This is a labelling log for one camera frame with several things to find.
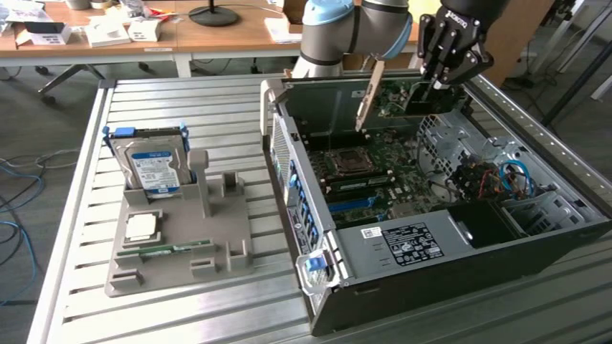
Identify silver perforated drive cage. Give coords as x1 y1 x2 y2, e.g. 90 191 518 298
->
418 114 479 178

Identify white box black flap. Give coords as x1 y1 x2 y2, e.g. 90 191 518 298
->
23 21 74 47

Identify black wire bundle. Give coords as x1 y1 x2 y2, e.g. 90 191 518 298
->
449 161 503 201

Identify white flat open carton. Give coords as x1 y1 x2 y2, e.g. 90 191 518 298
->
85 21 133 48

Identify silver chipset heatsink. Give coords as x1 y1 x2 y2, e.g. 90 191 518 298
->
391 203 421 220

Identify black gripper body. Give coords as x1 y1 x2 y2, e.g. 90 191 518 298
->
433 0 510 47

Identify black open PC case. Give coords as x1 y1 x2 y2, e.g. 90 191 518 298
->
261 66 612 338

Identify metal CPU socket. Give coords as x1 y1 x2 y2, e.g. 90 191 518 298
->
327 148 378 178

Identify silver CPU chip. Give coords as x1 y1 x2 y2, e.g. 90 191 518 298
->
125 214 159 243

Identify blue case latch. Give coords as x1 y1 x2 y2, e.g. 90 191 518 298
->
306 254 327 276

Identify silver power supply unit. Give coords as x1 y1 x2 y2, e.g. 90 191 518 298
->
334 209 475 280

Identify blue wire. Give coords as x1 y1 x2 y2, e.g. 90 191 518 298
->
499 160 538 199

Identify blue expansion slot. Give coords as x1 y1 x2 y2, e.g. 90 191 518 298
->
329 196 375 213

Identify grey parts rack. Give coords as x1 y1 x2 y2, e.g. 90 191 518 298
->
103 149 258 298

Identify grey caster leg frame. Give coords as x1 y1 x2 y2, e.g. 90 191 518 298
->
38 63 107 105

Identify white floor cable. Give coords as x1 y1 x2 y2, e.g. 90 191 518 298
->
0 148 81 169

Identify wooden desk white frame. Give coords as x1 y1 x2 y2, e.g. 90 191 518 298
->
175 0 439 78
0 0 179 69

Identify green RAM stick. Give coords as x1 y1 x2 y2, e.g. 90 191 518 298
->
330 177 389 191
117 239 211 257

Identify black round lamp base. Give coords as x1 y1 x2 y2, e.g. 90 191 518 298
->
189 0 241 28

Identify silver disk bay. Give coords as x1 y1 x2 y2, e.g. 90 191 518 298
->
502 191 587 234

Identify green graphics card black heatsink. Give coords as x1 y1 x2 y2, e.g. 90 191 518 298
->
354 52 469 133

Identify white paper stack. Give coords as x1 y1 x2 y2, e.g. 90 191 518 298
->
265 16 303 44

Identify printed paper sheets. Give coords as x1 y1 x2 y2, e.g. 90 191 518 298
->
0 0 54 24

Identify hard disk in blue caddy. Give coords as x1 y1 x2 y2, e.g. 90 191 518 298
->
103 121 198 198

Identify black metal pole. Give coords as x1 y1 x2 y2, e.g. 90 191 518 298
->
543 21 612 126

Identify green motherboard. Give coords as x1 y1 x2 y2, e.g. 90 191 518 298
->
306 130 451 229

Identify blue floor cable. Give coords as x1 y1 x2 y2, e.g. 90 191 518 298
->
0 161 45 305

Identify small white labelled box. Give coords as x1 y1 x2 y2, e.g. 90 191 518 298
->
127 19 163 43

